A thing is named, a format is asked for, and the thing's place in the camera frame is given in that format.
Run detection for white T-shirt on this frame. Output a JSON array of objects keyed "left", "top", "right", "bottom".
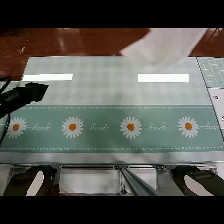
[{"left": 119, "top": 28, "right": 210, "bottom": 67}]

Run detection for silver frame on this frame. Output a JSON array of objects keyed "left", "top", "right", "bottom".
[{"left": 0, "top": 161, "right": 224, "bottom": 197}]

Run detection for black cable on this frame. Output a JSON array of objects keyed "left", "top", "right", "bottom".
[{"left": 0, "top": 111, "right": 11, "bottom": 146}]

